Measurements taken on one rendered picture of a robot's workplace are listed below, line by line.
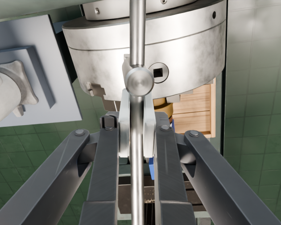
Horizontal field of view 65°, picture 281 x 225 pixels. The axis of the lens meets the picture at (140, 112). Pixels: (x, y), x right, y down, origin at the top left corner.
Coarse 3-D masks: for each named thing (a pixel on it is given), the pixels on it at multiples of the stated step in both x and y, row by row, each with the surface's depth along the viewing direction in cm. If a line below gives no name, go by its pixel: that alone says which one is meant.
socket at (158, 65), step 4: (152, 64) 34; (156, 64) 34; (160, 64) 34; (164, 64) 34; (152, 68) 34; (156, 68) 34; (160, 68) 36; (164, 68) 34; (152, 72) 34; (156, 72) 37; (160, 72) 36; (164, 72) 34; (168, 72) 34; (156, 76) 35; (160, 76) 35; (164, 76) 35; (156, 80) 35; (160, 80) 35
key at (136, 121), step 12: (132, 0) 15; (144, 0) 15; (132, 12) 16; (144, 12) 16; (132, 24) 16; (144, 24) 16; (132, 36) 16; (144, 36) 16; (132, 48) 17; (144, 48) 17; (132, 60) 17; (144, 60) 17; (132, 96) 18; (132, 108) 18; (132, 120) 19; (132, 132) 19; (132, 144) 19; (132, 156) 19; (132, 168) 19; (132, 180) 20; (132, 192) 20; (132, 204) 20; (132, 216) 20
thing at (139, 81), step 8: (128, 56) 24; (128, 64) 18; (136, 64) 17; (128, 72) 16; (136, 72) 16; (144, 72) 16; (128, 80) 16; (136, 80) 16; (144, 80) 16; (152, 80) 16; (128, 88) 16; (136, 88) 16; (144, 88) 16; (152, 88) 16; (136, 96) 16
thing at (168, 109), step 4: (156, 100) 51; (160, 100) 51; (164, 100) 52; (156, 104) 51; (160, 104) 51; (164, 104) 51; (168, 104) 51; (172, 104) 53; (156, 108) 50; (160, 108) 50; (164, 108) 50; (168, 108) 52; (172, 108) 53; (168, 112) 52; (172, 112) 54; (168, 116) 52; (172, 120) 56
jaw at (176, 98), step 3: (210, 81) 47; (213, 81) 47; (192, 90) 49; (183, 93) 50; (186, 93) 49; (189, 93) 49; (192, 93) 49; (171, 96) 51; (174, 96) 50; (177, 96) 50; (168, 99) 51; (171, 99) 51; (174, 99) 51; (177, 99) 51; (168, 102) 51; (171, 102) 51; (174, 102) 51; (177, 102) 51
